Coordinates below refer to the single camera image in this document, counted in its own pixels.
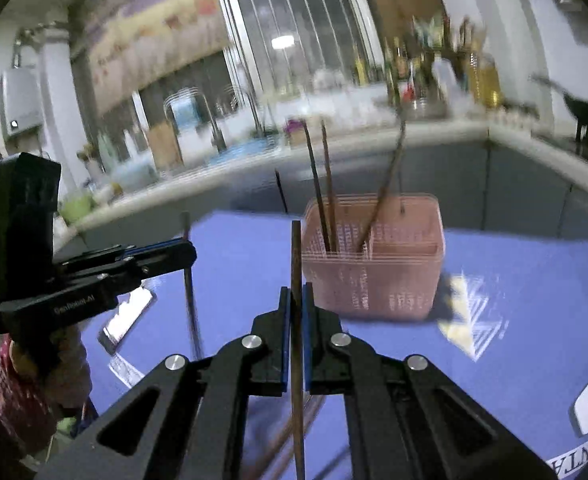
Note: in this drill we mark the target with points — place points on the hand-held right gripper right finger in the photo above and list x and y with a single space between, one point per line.
308 340

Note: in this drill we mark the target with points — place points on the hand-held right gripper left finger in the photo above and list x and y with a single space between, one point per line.
286 340

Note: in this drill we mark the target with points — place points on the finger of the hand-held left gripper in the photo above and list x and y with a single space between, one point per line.
166 257

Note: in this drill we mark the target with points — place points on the brown wooden chopstick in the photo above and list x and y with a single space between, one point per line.
192 310
318 185
314 427
383 195
274 452
329 185
297 255

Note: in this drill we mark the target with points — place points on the pink plastic utensil basket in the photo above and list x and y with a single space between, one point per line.
388 270

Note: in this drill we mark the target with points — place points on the person's left forearm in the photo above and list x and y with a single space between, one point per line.
19 400

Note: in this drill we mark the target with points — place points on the green bowl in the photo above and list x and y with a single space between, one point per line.
78 209

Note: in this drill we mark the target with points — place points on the smartphone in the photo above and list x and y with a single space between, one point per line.
126 320

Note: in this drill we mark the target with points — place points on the blue plastic basin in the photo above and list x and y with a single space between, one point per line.
134 174

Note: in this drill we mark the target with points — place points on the white water heater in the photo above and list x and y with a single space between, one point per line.
21 102

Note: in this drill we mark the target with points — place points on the wooden cutting board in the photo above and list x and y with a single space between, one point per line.
164 145

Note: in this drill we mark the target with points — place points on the blue plate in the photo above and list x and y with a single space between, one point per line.
239 152

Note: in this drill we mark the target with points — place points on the chrome kitchen faucet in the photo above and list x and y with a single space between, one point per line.
209 110

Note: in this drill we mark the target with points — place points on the metal exhaust pipe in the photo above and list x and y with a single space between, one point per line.
34 40

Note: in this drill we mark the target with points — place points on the slim chrome faucet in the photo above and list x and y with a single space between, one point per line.
246 105

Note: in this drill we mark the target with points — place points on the purple vegetable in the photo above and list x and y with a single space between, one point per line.
295 131

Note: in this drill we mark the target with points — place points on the blue printed tablecloth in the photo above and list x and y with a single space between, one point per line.
498 300

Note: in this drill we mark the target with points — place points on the fruit print window poster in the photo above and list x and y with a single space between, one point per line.
144 30

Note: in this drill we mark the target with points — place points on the metal tray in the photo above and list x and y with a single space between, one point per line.
426 107

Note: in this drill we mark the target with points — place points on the grey kitchen counter cabinets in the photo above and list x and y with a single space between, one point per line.
523 185

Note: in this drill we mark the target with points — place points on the barred kitchen window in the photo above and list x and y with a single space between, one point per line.
299 20

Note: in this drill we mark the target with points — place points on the white plastic jug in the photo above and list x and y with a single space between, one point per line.
446 77

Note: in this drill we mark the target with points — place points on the yellow cooking oil bottle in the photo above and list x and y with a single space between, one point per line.
484 80

